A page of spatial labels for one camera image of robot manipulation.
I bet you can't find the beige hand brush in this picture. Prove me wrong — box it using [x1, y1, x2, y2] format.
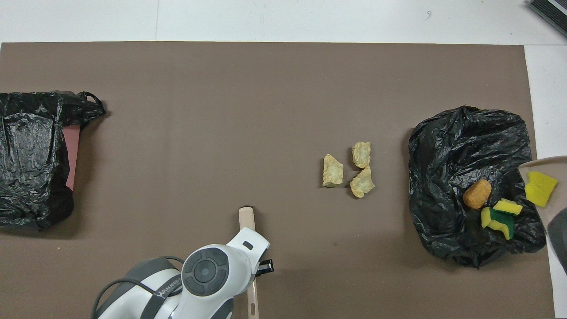
[238, 206, 260, 318]

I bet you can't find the beige foam chunk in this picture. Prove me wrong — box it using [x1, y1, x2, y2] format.
[322, 153, 345, 189]
[349, 164, 376, 199]
[351, 140, 372, 170]

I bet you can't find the brown cork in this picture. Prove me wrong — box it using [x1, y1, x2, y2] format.
[462, 179, 493, 210]

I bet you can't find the yellow green sponge piece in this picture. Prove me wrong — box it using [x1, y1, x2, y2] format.
[481, 206, 515, 241]

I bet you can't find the small yellow sponge wedge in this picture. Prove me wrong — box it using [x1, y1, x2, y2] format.
[493, 198, 524, 217]

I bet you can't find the large yellow sponge piece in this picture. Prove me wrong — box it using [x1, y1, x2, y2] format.
[524, 171, 559, 208]

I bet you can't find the beige plastic dustpan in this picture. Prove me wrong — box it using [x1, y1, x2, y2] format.
[517, 155, 567, 232]

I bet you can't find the pink bin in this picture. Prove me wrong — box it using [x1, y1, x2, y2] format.
[65, 124, 82, 191]

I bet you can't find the brown table mat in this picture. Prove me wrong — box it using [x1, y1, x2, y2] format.
[0, 42, 557, 319]

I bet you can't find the left black plastic bag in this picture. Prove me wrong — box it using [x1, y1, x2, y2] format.
[408, 105, 547, 270]

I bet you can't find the dark ribbed object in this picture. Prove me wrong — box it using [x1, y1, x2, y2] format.
[527, 0, 567, 39]

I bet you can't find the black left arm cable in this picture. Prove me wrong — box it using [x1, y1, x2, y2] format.
[90, 256, 185, 319]

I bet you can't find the black bag with loose handles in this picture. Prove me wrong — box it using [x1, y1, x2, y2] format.
[0, 90, 107, 231]

